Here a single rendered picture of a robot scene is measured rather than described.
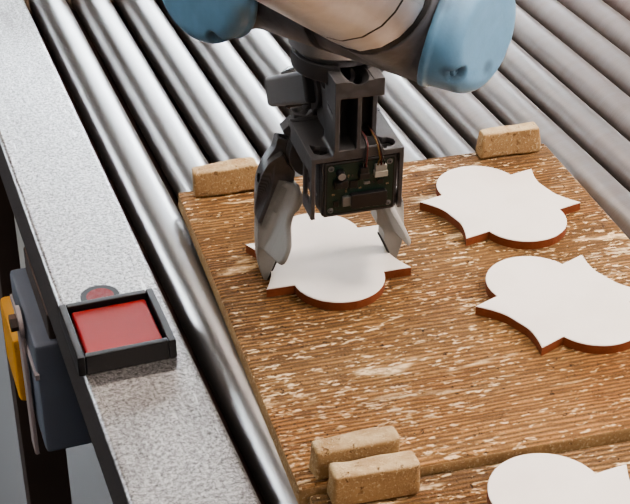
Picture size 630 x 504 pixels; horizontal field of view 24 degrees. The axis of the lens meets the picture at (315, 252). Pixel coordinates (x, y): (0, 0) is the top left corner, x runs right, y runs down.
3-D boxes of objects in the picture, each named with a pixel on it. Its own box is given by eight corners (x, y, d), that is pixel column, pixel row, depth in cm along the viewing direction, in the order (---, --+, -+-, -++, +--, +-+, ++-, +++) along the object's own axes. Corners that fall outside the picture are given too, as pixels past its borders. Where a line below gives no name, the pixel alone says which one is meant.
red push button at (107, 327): (87, 369, 110) (85, 354, 109) (71, 326, 115) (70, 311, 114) (164, 353, 112) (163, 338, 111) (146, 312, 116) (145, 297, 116)
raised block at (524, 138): (480, 161, 134) (482, 135, 132) (473, 152, 135) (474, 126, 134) (541, 153, 135) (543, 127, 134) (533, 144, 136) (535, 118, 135)
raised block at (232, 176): (195, 200, 127) (193, 172, 126) (190, 190, 129) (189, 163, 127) (260, 191, 129) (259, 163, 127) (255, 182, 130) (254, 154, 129)
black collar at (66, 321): (79, 377, 109) (77, 359, 108) (59, 322, 115) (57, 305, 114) (177, 357, 111) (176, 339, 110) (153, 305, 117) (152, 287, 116)
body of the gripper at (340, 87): (306, 228, 107) (307, 83, 100) (276, 169, 114) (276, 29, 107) (404, 214, 109) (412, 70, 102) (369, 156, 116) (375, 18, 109)
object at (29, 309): (37, 487, 135) (16, 327, 125) (13, 400, 146) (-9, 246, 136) (156, 461, 138) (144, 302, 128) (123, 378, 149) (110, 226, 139)
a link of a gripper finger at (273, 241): (246, 304, 112) (296, 206, 108) (229, 261, 116) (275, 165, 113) (282, 312, 113) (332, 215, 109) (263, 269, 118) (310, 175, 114)
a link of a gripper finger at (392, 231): (409, 292, 116) (365, 210, 110) (385, 250, 120) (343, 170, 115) (443, 273, 115) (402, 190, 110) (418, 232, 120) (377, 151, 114)
